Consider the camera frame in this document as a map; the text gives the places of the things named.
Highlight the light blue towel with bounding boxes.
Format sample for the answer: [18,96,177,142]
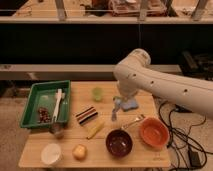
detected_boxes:
[111,96,138,121]

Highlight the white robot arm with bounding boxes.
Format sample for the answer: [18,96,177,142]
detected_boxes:
[114,48,213,119]

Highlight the metal spoon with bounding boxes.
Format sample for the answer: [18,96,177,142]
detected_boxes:
[121,114,145,130]

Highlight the small green cup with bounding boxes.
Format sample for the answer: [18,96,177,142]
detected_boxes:
[92,87,103,102]

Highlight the yellow corn cob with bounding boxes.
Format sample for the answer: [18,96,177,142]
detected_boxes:
[87,122,104,139]

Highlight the orange bowl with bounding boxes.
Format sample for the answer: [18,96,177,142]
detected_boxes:
[139,117,169,149]

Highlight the striped black red block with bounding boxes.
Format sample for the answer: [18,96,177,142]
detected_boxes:
[76,107,98,125]

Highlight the dark purple bowl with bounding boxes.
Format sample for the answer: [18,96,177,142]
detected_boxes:
[105,129,133,158]

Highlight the dark blue box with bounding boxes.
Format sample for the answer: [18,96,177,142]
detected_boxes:
[175,105,192,113]

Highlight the black equipment on shelf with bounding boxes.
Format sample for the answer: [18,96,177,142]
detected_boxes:
[179,51,213,81]

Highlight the yellow apple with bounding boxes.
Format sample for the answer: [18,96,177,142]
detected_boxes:
[72,144,87,160]

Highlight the dark red berry cluster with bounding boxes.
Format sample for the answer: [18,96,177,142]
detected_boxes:
[38,107,50,123]

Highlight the green plastic tray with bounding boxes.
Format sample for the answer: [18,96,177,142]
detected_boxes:
[20,80,71,129]

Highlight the black power adapter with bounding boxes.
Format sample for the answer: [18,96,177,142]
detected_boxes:
[188,149,201,167]

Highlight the black cables on floor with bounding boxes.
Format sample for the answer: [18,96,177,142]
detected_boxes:
[157,98,213,171]

